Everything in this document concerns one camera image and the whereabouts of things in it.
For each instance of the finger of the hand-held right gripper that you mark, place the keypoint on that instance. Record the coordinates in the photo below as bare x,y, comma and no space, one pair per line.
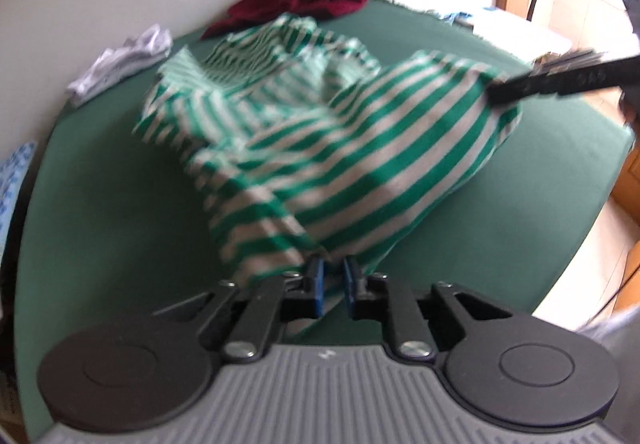
550,83

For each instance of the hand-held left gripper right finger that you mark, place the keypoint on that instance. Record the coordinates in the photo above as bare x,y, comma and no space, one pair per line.
350,285

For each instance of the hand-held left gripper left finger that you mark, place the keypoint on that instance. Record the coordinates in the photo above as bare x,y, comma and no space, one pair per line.
316,291

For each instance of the green white striped shirt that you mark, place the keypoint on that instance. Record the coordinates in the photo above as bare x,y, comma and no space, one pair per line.
350,164

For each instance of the white garment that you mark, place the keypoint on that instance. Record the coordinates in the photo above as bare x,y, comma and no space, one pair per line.
125,57

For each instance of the white desk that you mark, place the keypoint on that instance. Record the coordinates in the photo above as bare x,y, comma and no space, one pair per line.
510,32

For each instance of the green table cloth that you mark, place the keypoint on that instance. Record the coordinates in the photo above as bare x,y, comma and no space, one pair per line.
500,234

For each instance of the blue patterned towel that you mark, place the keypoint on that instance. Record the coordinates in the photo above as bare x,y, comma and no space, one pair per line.
15,174

